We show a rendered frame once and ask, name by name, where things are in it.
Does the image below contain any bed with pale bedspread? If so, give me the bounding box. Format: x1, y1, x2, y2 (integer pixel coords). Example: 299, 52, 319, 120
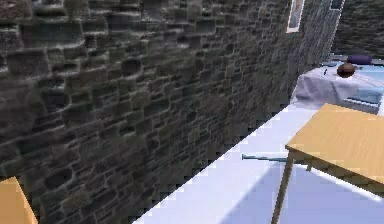
290, 54, 384, 116

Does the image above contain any teal thin rod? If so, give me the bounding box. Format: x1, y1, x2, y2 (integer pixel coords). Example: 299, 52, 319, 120
241, 153, 288, 163

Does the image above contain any light wooden table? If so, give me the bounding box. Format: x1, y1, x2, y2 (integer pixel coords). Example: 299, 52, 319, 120
270, 102, 384, 224

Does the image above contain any brown ball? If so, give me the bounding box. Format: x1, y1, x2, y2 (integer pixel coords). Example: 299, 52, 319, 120
336, 62, 357, 79

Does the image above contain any blue folded cloth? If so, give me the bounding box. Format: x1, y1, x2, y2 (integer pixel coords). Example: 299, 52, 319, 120
343, 87, 384, 109

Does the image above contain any purple pillow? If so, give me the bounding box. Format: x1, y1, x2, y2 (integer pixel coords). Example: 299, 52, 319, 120
346, 54, 374, 66

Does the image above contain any orange wooden furniture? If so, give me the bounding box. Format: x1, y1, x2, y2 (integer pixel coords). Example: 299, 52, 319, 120
0, 176, 39, 224

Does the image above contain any dark framed wall picture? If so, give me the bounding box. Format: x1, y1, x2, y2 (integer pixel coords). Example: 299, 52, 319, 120
329, 0, 345, 11

